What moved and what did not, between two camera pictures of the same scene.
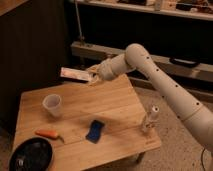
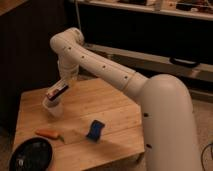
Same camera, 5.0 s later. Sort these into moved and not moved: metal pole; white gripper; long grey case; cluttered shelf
Moved: white gripper
Not moved: cluttered shelf; long grey case; metal pole
